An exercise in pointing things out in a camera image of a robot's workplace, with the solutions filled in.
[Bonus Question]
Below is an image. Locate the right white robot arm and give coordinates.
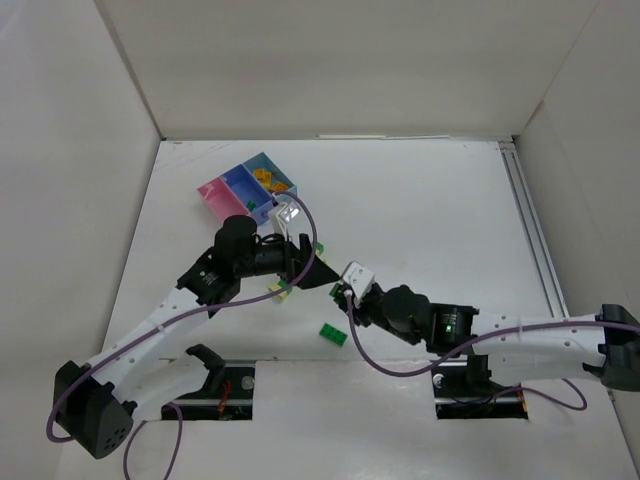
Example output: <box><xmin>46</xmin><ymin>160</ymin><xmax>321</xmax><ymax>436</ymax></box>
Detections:
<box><xmin>346</xmin><ymin>285</ymin><xmax>639</xmax><ymax>392</ymax></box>

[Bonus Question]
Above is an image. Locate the purple-blue plastic bin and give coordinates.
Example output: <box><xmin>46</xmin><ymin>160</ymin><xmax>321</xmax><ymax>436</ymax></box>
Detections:
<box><xmin>221</xmin><ymin>164</ymin><xmax>273</xmax><ymax>225</ymax></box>

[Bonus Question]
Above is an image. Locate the large yellow lego brick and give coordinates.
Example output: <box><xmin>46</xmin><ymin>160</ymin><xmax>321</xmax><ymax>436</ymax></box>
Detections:
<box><xmin>253</xmin><ymin>168</ymin><xmax>272</xmax><ymax>182</ymax></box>

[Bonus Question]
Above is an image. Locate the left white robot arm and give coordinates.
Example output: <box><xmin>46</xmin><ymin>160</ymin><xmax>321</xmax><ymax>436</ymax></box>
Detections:
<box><xmin>45</xmin><ymin>215</ymin><xmax>338</xmax><ymax>459</ymax></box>

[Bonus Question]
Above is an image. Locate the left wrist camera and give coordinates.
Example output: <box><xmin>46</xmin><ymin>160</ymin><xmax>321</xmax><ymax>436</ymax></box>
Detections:
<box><xmin>268</xmin><ymin>200</ymin><xmax>301</xmax><ymax>240</ymax></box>

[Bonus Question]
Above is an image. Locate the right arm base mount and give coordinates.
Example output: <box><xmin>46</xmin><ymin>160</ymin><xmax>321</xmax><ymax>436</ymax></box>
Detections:
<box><xmin>431</xmin><ymin>360</ymin><xmax>528</xmax><ymax>420</ymax></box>

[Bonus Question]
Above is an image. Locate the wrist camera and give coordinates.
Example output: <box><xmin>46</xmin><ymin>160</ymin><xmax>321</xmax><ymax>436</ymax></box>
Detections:
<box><xmin>268</xmin><ymin>200</ymin><xmax>301</xmax><ymax>240</ymax></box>
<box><xmin>340</xmin><ymin>261</ymin><xmax>375</xmax><ymax>307</ymax></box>

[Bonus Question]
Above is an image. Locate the pink plastic bin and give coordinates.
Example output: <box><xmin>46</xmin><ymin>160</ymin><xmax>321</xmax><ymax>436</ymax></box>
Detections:
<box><xmin>197</xmin><ymin>177</ymin><xmax>247</xmax><ymax>222</ymax></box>

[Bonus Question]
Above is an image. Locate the aluminium rail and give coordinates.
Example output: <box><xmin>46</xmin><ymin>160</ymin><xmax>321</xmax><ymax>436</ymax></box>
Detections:
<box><xmin>498</xmin><ymin>141</ymin><xmax>568</xmax><ymax>317</ymax></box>

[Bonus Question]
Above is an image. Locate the light blue plastic bin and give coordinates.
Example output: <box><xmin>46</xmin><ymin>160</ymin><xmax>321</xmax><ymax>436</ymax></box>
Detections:
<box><xmin>243</xmin><ymin>152</ymin><xmax>297</xmax><ymax>194</ymax></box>

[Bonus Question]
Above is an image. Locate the pale yellow green lego stack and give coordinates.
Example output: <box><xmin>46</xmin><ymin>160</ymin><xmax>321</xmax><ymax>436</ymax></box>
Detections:
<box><xmin>267</xmin><ymin>280</ymin><xmax>293</xmax><ymax>303</ymax></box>

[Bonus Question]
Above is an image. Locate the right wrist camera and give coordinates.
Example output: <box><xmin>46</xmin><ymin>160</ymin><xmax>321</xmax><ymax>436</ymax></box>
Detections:
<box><xmin>340</xmin><ymin>261</ymin><xmax>375</xmax><ymax>307</ymax></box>

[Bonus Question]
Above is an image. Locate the green lego plate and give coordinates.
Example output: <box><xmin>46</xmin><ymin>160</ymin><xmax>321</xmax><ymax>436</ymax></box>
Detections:
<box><xmin>319</xmin><ymin>323</ymin><xmax>348</xmax><ymax>347</ymax></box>

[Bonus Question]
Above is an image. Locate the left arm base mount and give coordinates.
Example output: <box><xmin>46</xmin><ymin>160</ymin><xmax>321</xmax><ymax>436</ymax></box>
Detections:
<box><xmin>173</xmin><ymin>344</ymin><xmax>256</xmax><ymax>422</ymax></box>

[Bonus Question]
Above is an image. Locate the dark green square lego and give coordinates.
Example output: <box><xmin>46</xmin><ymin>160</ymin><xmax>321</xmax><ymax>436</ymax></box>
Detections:
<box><xmin>329</xmin><ymin>283</ymin><xmax>342</xmax><ymax>298</ymax></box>

